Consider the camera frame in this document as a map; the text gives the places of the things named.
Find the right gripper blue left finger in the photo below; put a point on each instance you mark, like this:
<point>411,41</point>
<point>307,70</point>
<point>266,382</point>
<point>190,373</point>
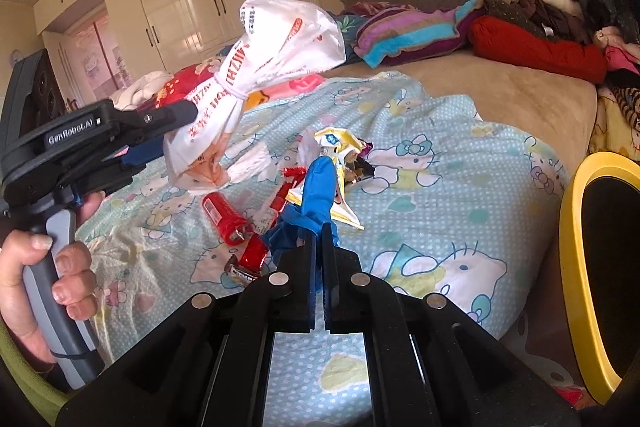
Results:
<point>298,311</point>

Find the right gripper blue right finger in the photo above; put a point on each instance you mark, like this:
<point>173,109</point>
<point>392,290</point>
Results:
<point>338,265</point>

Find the white printed plastic bag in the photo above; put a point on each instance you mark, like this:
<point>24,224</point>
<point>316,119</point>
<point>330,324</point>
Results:
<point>282,40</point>

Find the green sleeve forearm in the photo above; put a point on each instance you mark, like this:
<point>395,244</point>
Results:
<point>45,399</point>

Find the yellow rimmed trash bin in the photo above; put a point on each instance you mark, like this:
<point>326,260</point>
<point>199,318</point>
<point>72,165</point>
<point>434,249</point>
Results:
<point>599,261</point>

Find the person's left hand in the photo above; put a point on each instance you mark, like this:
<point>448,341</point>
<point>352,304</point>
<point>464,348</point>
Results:
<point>73,290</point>

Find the red snack wrapper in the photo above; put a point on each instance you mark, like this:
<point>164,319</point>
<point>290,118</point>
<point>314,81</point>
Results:
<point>250,265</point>

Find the colourful dark candy wrapper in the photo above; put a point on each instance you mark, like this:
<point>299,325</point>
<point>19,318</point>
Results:
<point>357,166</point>

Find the light blue Hello Kitty sheet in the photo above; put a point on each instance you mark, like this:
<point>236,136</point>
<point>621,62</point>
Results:
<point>457,206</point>

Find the red floral quilt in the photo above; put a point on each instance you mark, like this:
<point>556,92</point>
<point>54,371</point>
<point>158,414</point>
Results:
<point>184,81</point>

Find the yellow white snack wrapper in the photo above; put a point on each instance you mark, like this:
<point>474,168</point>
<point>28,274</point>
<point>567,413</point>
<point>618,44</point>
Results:
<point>338,144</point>

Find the pink Pooh bear blanket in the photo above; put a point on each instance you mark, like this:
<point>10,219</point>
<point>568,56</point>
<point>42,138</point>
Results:
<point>287,89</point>

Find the striped purple blue pillow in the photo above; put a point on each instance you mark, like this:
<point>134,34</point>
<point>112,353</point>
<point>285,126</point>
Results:
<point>400,35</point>

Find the beige plush bed blanket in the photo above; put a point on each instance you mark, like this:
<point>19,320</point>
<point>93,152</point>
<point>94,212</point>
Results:
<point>557,110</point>

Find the red pillow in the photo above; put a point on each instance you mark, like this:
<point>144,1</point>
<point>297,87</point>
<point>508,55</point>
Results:
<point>500,41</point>

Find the pile of mixed clothes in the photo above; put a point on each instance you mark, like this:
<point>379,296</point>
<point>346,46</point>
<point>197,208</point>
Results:
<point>613,26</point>

